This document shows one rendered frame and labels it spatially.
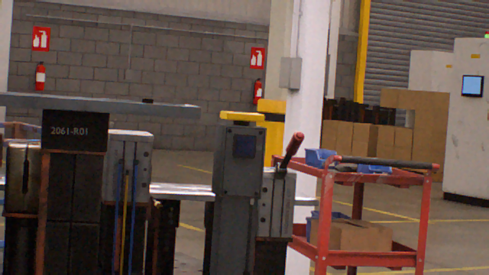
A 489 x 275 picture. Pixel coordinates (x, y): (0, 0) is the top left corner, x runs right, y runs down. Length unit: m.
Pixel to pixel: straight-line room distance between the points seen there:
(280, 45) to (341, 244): 5.21
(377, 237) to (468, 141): 8.13
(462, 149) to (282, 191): 10.43
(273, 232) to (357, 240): 2.21
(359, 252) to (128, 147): 2.32
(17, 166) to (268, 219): 0.44
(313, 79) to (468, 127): 6.46
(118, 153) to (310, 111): 4.13
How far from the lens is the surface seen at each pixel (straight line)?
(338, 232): 3.89
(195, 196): 1.80
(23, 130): 4.95
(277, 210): 1.71
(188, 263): 2.77
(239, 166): 1.52
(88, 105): 1.45
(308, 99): 5.72
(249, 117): 1.53
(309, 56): 5.72
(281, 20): 8.97
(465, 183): 12.06
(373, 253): 3.90
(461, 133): 12.14
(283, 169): 1.69
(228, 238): 1.54
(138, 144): 1.66
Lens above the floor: 1.20
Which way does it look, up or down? 3 degrees down
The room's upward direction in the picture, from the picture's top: 4 degrees clockwise
